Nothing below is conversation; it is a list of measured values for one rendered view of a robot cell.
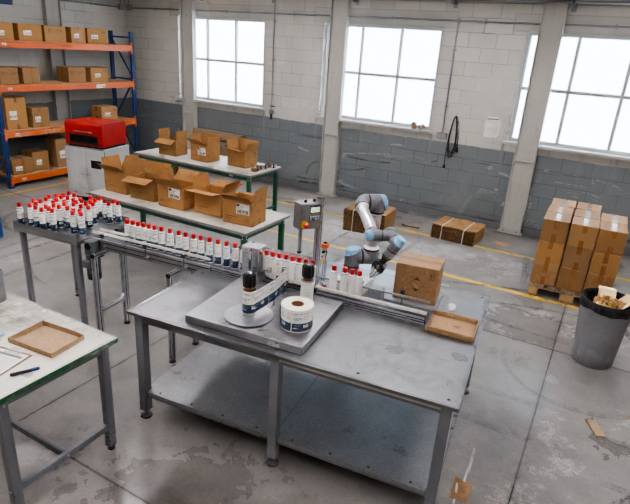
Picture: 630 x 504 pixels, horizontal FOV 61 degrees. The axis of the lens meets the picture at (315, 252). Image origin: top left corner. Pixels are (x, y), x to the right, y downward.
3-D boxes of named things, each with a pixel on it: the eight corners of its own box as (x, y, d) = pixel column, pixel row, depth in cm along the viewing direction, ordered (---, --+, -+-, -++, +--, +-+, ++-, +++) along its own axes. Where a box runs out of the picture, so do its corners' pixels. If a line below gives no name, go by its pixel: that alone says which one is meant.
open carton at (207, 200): (182, 213, 551) (181, 178, 538) (214, 202, 595) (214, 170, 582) (217, 222, 532) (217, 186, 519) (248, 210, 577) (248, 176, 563)
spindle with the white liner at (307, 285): (297, 306, 351) (299, 264, 341) (302, 301, 359) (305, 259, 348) (309, 309, 348) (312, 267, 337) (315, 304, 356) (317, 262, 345)
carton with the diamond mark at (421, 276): (392, 297, 381) (396, 261, 371) (399, 284, 402) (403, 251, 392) (434, 306, 371) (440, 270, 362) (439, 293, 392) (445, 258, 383)
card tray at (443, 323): (424, 330, 342) (425, 325, 340) (433, 314, 364) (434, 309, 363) (472, 342, 331) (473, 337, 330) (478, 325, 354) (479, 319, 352)
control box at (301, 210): (292, 226, 377) (294, 200, 370) (313, 223, 385) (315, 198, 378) (300, 231, 369) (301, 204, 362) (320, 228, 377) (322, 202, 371)
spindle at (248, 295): (239, 315, 332) (239, 273, 322) (246, 309, 340) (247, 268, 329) (251, 319, 329) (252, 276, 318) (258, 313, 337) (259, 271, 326)
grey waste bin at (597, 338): (562, 363, 474) (579, 300, 452) (567, 342, 510) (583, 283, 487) (616, 379, 455) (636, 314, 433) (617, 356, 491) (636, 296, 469)
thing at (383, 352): (126, 313, 342) (126, 311, 341) (245, 244, 472) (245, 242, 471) (458, 413, 268) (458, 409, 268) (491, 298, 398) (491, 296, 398)
